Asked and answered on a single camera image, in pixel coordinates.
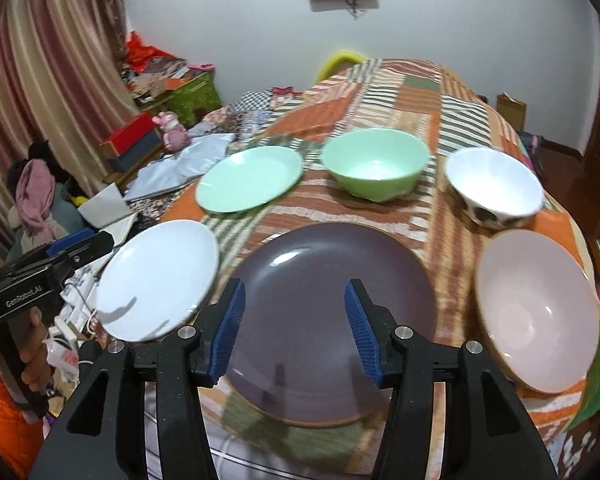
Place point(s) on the white bowl with dark spots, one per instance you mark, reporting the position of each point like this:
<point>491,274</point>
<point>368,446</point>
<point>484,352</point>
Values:
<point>495,185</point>

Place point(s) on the red box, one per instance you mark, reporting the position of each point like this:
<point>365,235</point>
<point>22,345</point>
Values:
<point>130,135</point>

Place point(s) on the person's left forearm orange sleeve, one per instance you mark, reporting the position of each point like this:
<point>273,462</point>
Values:
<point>5,420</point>

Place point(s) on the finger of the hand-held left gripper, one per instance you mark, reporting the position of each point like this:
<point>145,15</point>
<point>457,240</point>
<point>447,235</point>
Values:
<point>92,247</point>
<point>72,242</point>

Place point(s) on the grey box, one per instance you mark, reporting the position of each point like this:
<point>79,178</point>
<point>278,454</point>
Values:
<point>140,152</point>

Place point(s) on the pink bowl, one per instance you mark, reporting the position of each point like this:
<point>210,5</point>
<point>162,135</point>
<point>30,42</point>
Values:
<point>535,310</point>

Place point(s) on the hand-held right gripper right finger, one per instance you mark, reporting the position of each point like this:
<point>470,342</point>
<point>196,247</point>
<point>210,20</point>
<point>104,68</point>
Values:
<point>362,332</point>

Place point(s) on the green storage box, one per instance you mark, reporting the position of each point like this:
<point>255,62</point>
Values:
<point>195,95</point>

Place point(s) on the white power strip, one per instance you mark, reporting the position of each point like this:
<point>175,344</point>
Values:
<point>75,305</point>

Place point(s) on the pink pig toy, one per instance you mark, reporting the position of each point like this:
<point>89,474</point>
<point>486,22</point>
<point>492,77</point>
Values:
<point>172,132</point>

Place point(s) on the white cardboard box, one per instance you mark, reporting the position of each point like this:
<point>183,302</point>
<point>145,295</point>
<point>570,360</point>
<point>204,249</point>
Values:
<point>105,210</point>

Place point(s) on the person's left hand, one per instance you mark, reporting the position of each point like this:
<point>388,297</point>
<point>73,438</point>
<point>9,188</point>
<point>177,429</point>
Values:
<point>32,345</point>

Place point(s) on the floral patchwork quilt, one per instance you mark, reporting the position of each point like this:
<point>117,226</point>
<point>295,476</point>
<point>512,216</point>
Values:
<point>250,110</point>

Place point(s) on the white plate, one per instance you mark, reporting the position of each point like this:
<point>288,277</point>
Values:
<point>155,280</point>

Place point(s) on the pink cloth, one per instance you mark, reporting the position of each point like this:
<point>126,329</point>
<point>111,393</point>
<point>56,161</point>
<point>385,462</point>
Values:
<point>35,195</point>

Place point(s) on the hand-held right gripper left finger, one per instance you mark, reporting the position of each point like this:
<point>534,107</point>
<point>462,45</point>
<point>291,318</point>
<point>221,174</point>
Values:
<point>230,327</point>

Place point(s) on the green plate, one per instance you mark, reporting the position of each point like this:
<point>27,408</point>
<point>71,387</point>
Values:
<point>250,180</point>

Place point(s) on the red plastic bag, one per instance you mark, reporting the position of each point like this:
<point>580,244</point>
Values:
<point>140,52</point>

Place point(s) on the striped pink curtain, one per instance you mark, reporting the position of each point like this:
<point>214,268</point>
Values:
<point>45,85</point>

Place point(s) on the purple plate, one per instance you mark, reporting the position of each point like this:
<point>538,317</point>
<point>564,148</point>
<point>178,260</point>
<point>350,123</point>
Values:
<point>300,290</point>

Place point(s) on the yellow foam tube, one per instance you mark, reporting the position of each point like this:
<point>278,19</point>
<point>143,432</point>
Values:
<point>337,57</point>

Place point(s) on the green bowl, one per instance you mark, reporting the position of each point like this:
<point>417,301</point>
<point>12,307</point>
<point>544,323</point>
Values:
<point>375,160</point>

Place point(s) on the brown paper bag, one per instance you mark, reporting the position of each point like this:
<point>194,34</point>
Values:
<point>511,112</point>

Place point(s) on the plush toy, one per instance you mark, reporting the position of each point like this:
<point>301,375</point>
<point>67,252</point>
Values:
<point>60,205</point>

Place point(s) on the white plastic sheet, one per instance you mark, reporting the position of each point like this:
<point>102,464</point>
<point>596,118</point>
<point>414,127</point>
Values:
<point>190,160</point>

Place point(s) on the striped patchwork blanket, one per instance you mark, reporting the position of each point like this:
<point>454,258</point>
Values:
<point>380,95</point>

